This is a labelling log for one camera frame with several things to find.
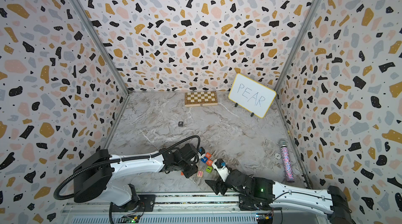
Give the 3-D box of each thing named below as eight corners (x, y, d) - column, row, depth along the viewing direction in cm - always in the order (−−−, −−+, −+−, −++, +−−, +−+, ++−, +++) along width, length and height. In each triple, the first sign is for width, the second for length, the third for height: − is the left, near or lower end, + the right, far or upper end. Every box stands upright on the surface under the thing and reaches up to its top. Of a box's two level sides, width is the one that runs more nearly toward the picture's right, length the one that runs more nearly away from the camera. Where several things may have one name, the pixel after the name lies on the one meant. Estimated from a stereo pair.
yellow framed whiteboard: (227, 100, 120) (229, 81, 106) (235, 92, 126) (239, 73, 111) (260, 120, 108) (268, 102, 94) (268, 111, 114) (277, 92, 99)
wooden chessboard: (184, 107, 114) (184, 105, 112) (185, 94, 122) (184, 92, 120) (218, 105, 116) (218, 103, 114) (216, 93, 124) (216, 90, 122)
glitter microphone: (285, 182, 83) (288, 180, 80) (278, 142, 98) (280, 139, 95) (292, 183, 82) (296, 181, 79) (284, 143, 98) (287, 139, 94)
